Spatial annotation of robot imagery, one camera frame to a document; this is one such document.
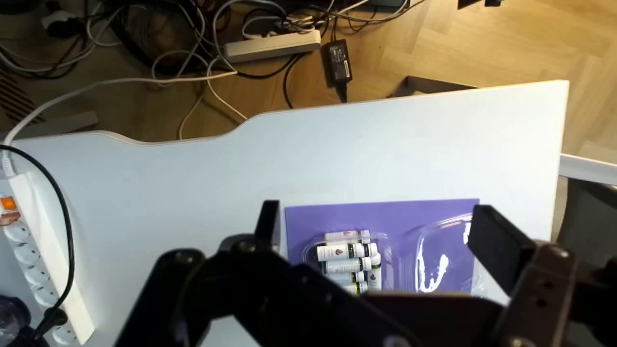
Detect black power adapter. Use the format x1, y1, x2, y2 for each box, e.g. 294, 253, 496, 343
323, 41, 354, 87

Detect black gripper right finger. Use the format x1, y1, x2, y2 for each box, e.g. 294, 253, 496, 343
469, 204, 617, 347

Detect purple mat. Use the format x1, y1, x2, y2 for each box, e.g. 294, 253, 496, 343
284, 199, 479, 293

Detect clear plastic bowl with bottles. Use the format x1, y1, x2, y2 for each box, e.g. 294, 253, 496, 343
304, 229, 396, 295

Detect white power strip on floor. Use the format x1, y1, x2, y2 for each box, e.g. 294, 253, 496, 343
225, 29, 323, 64

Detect empty clear plastic bowl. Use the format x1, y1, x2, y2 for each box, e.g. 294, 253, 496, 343
413, 214, 475, 293

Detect white floor cable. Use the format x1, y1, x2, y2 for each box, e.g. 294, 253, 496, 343
3, 68, 240, 147

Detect black power plug cable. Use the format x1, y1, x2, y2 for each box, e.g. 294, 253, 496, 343
0, 143, 78, 345

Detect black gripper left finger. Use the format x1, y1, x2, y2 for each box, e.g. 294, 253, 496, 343
115, 201, 413, 347

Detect white power strip on table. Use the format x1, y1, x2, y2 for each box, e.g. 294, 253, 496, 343
3, 152, 97, 347

